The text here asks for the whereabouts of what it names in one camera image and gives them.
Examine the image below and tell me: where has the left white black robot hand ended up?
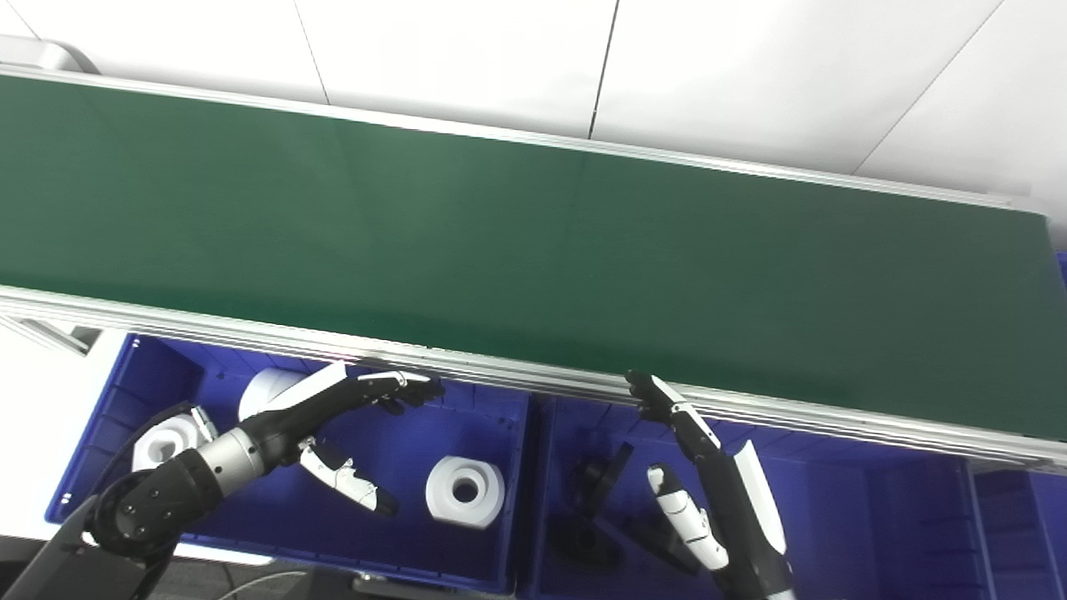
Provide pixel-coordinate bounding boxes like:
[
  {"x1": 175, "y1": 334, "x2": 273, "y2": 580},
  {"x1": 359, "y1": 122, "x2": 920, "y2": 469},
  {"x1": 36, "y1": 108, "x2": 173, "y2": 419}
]
[{"x1": 240, "y1": 362, "x2": 448, "y2": 518}]

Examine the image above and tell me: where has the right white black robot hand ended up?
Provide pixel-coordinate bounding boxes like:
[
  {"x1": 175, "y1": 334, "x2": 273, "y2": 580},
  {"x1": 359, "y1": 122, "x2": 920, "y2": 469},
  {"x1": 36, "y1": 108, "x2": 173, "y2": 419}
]
[{"x1": 624, "y1": 368, "x2": 798, "y2": 600}]

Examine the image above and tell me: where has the white ring part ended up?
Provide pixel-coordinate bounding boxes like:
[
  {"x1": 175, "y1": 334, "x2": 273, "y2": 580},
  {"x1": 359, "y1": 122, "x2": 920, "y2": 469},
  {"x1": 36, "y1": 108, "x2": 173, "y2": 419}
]
[
  {"x1": 131, "y1": 412, "x2": 214, "y2": 473},
  {"x1": 238, "y1": 367, "x2": 311, "y2": 423},
  {"x1": 424, "y1": 455, "x2": 507, "y2": 531}
]

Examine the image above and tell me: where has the blue bin with black parts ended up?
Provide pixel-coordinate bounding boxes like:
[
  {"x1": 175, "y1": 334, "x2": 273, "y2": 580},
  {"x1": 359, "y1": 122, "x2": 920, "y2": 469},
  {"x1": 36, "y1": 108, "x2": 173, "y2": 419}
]
[{"x1": 517, "y1": 395, "x2": 982, "y2": 600}]

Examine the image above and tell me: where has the black flanged part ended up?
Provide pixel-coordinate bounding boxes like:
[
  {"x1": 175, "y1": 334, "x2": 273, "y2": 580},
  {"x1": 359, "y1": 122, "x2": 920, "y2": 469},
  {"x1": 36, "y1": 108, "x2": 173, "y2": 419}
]
[{"x1": 570, "y1": 441, "x2": 636, "y2": 518}]

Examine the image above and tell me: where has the black round part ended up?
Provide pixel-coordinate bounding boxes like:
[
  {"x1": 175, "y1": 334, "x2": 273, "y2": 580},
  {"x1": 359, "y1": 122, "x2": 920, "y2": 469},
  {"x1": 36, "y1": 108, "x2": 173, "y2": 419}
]
[{"x1": 549, "y1": 514, "x2": 623, "y2": 570}]

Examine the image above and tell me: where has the blue bin with white parts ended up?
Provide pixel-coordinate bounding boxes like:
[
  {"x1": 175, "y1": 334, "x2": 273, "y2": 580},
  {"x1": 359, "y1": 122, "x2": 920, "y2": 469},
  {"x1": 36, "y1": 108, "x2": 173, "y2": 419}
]
[{"x1": 45, "y1": 332, "x2": 535, "y2": 595}]

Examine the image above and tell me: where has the green conveyor belt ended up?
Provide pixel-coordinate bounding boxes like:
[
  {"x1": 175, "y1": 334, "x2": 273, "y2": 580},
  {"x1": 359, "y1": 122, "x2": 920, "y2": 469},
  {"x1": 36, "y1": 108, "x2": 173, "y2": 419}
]
[
  {"x1": 0, "y1": 65, "x2": 1067, "y2": 473},
  {"x1": 0, "y1": 75, "x2": 1056, "y2": 439}
]

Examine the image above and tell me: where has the empty blue bin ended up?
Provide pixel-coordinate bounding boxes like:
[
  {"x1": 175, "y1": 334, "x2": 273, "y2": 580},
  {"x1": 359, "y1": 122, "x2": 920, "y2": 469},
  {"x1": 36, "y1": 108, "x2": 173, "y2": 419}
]
[{"x1": 967, "y1": 457, "x2": 1067, "y2": 600}]

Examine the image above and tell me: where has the grey conveyor motor housing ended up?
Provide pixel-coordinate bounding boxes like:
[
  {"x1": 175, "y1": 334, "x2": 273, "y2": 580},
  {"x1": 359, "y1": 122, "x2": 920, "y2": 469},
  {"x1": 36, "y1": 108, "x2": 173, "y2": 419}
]
[{"x1": 0, "y1": 34, "x2": 103, "y2": 77}]

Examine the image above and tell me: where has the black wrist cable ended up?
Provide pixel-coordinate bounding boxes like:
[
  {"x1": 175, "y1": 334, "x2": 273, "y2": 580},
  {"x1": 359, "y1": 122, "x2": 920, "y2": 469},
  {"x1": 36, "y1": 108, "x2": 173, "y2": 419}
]
[{"x1": 127, "y1": 403, "x2": 221, "y2": 472}]

